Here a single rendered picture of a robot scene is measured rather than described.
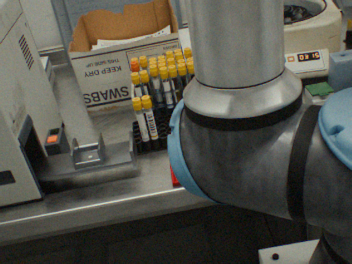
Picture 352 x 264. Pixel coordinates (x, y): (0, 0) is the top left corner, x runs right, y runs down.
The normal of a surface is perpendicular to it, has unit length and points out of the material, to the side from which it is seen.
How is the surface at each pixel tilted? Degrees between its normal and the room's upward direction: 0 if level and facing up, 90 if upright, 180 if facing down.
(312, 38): 90
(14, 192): 90
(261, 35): 88
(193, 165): 72
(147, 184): 0
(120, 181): 0
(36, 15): 90
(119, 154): 0
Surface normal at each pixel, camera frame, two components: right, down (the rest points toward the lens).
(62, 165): -0.17, -0.83
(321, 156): -0.48, -0.21
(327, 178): -0.52, 0.06
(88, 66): 0.11, 0.57
